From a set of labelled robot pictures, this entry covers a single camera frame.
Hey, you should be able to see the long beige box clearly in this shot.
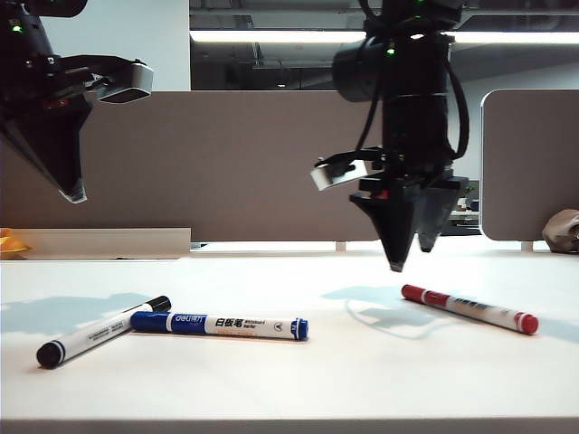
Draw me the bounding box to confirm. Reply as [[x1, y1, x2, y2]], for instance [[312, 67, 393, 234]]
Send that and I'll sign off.
[[17, 228, 193, 262]]

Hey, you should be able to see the white background desk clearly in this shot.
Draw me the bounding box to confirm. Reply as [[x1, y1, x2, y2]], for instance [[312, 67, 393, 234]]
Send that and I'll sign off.
[[445, 211, 480, 229]]

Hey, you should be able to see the thin black right camera cable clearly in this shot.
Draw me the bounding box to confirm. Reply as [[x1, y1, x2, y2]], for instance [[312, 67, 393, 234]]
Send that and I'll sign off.
[[356, 83, 384, 153]]

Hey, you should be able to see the black right camera mount bracket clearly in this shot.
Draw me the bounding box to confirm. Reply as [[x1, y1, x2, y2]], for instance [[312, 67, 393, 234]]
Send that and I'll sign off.
[[316, 146, 390, 175]]

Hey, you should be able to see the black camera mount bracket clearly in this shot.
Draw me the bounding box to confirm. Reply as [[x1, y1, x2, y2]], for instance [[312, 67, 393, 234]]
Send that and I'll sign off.
[[56, 53, 141, 94], [316, 146, 390, 175]]

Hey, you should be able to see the wide brown desk divider panel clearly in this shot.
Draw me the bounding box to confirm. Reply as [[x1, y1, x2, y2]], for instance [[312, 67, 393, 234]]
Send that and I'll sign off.
[[0, 90, 385, 244]]

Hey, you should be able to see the yellow soft object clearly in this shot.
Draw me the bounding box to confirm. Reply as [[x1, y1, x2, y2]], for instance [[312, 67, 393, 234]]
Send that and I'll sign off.
[[0, 229, 33, 259]]

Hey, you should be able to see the black capped whiteboard marker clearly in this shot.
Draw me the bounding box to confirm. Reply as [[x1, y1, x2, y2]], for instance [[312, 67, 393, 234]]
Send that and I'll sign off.
[[35, 296, 172, 370]]

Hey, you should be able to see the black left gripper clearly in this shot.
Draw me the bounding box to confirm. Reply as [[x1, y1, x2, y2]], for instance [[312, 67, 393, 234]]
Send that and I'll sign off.
[[0, 53, 94, 204]]

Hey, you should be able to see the red capped whiteboard marker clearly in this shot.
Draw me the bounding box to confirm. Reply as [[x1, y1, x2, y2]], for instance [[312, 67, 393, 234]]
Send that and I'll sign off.
[[401, 283, 540, 336]]

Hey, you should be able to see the black left camera mount bracket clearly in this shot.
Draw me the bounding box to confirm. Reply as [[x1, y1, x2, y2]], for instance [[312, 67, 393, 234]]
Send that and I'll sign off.
[[56, 53, 141, 94]]

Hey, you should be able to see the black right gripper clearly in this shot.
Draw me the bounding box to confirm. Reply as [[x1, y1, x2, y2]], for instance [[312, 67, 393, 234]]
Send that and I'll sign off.
[[347, 146, 470, 272]]

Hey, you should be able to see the blue capped whiteboard marker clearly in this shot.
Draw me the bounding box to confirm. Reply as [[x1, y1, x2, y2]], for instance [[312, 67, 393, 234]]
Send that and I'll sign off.
[[129, 310, 311, 342]]

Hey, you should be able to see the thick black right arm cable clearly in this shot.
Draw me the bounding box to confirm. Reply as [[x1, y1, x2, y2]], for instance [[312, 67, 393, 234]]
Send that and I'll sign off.
[[445, 58, 470, 159]]

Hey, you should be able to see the long white ceiling light strip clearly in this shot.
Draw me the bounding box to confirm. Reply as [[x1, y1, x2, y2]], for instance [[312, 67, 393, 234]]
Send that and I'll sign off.
[[189, 30, 579, 45]]

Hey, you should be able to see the brown crumpled object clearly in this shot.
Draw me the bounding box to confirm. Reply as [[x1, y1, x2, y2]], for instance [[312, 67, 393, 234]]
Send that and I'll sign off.
[[541, 209, 579, 253]]

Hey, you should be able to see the small green potted plant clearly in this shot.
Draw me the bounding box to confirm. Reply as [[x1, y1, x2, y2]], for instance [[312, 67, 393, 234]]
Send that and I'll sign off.
[[461, 184, 479, 212]]

